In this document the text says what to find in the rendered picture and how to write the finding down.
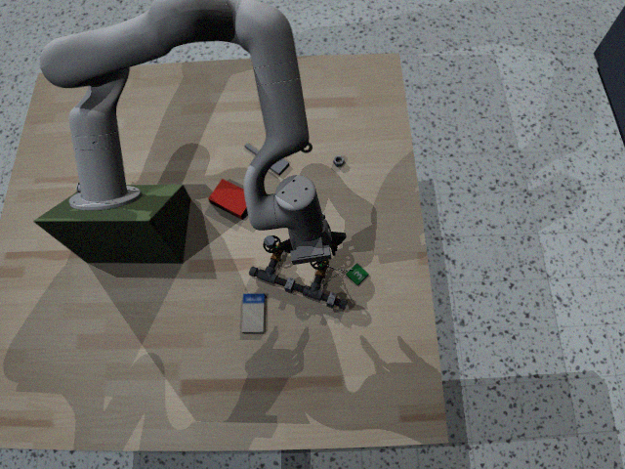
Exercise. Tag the red box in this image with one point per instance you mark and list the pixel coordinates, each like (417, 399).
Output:
(230, 198)

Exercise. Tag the dark grey cylinder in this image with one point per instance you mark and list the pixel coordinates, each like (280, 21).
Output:
(270, 241)

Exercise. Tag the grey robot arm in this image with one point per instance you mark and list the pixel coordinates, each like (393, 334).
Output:
(261, 30)

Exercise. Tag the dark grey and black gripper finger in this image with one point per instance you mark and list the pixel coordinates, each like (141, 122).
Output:
(286, 246)
(337, 239)

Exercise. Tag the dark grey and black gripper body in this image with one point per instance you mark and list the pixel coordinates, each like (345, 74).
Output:
(325, 236)

